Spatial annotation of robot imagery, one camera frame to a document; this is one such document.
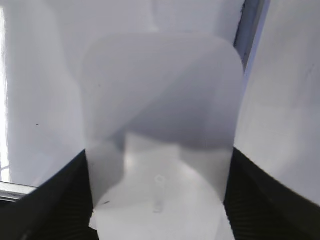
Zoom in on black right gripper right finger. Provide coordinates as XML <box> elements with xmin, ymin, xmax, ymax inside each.
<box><xmin>223</xmin><ymin>148</ymin><xmax>320</xmax><ymax>240</ymax></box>

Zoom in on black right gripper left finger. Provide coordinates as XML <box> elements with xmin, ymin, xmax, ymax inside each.
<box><xmin>0</xmin><ymin>150</ymin><xmax>99</xmax><ymax>240</ymax></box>

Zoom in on white whiteboard eraser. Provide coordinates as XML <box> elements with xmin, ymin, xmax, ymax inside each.
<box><xmin>80</xmin><ymin>33</ymin><xmax>243</xmax><ymax>240</ymax></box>

